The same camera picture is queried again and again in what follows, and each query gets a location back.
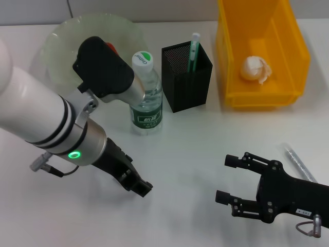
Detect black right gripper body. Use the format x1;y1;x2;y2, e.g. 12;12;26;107
255;161;329;230

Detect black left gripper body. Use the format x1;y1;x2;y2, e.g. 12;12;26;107
92;137;135;191

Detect silver pen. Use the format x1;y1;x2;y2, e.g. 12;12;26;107
279;143;319;183

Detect clear green-label water bottle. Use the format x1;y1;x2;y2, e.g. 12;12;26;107
127;50;164;136

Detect white paper ball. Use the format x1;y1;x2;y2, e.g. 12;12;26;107
239;56;273;85

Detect green pen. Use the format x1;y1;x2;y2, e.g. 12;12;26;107
187;32;201;74

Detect black mesh pen holder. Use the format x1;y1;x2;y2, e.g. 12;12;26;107
161;41;213;113

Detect pale green glass fruit plate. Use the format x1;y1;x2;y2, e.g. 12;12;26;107
38;14;150;90

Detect yellow plastic bin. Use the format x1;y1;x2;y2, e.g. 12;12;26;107
215;0;312;109

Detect right gripper connector cable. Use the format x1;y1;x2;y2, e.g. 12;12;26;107
295;214;323;237

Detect gripper connector cable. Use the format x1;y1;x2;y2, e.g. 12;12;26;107
29;151;80;178
295;214;323;237

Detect left gripper connector cable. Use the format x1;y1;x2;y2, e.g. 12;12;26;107
29;151;80;178

